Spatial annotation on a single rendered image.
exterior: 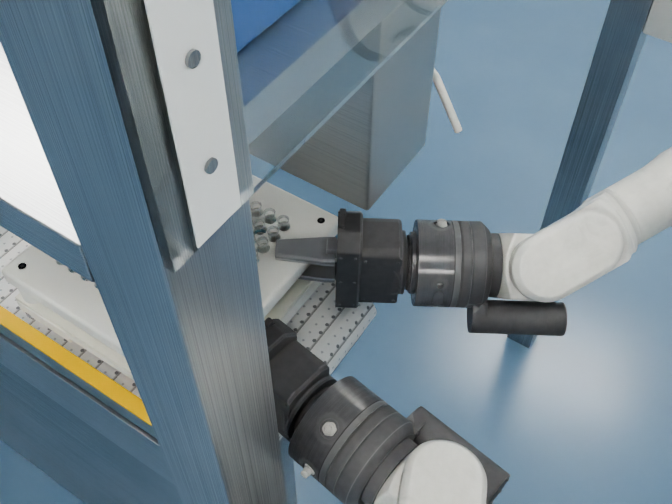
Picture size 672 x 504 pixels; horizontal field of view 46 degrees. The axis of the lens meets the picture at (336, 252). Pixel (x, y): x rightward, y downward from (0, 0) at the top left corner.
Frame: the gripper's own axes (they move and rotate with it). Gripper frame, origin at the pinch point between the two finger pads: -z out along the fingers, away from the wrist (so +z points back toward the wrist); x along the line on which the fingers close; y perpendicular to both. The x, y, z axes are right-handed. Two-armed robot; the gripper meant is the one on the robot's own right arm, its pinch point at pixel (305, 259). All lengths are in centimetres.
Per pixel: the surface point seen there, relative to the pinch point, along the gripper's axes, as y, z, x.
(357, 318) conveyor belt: 0.5, 5.7, 11.3
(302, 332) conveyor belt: -2.0, -0.4, 10.7
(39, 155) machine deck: -19.4, -12.7, -33.4
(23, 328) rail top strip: -4.8, -29.5, 7.4
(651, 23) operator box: 52, 49, 8
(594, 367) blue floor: 47, 65, 99
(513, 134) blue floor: 127, 55, 100
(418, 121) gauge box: 4.4, 10.1, -15.0
